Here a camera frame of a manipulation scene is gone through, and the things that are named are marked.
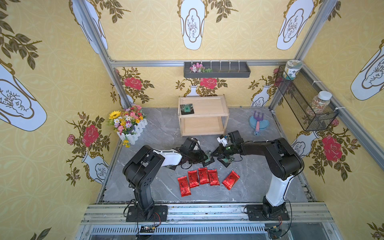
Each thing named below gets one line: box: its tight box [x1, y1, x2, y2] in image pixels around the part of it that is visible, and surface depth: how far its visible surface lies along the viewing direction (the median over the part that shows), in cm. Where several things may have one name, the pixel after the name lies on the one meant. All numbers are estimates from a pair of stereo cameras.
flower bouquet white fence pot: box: [108, 104, 148, 148], surface depth 94 cm
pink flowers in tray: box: [189, 62, 213, 73], surface depth 89 cm
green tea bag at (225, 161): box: [217, 157, 232, 168], surface depth 94 cm
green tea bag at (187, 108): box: [180, 103, 195, 115], surface depth 94 cm
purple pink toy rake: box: [253, 111, 264, 133], surface depth 116 cm
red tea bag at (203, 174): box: [198, 167, 210, 185], surface depth 86 cm
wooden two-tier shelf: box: [178, 94, 230, 138], surface depth 99 cm
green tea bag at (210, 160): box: [202, 151, 215, 167], surface depth 92 cm
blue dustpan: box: [253, 111, 264, 132], surface depth 116 cm
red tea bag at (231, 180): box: [222, 170, 241, 191], surface depth 85 cm
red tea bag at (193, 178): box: [188, 170, 200, 189], surface depth 85 cm
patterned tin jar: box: [282, 59, 303, 80], surface depth 87 cm
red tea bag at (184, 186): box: [177, 176, 192, 198], surface depth 83 cm
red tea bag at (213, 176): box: [207, 169, 220, 186], surface depth 86 cm
